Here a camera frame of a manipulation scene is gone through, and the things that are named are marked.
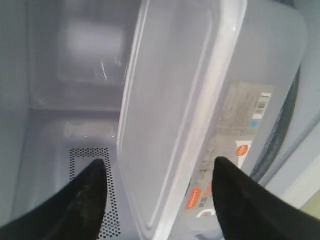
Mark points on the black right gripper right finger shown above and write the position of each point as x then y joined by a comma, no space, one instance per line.
247,211

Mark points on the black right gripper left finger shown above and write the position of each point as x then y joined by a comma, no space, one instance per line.
76,212

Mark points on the white lidded plastic container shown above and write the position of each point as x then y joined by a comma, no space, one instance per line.
206,78

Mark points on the white Midea microwave oven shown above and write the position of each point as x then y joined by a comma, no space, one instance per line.
63,69

